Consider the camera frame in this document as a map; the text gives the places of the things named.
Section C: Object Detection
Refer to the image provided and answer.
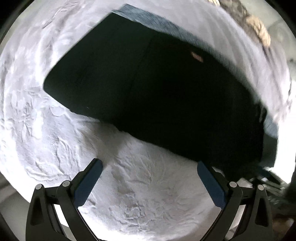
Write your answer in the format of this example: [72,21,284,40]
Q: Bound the dark patterned pants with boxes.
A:
[43,4,278,178]

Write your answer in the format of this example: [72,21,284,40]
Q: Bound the lavender plush blanket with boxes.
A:
[0,0,292,241]

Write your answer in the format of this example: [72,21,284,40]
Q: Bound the grey ribbed blanket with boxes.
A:
[218,0,292,70]

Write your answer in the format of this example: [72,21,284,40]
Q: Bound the beige striped cloth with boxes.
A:
[208,0,271,48]

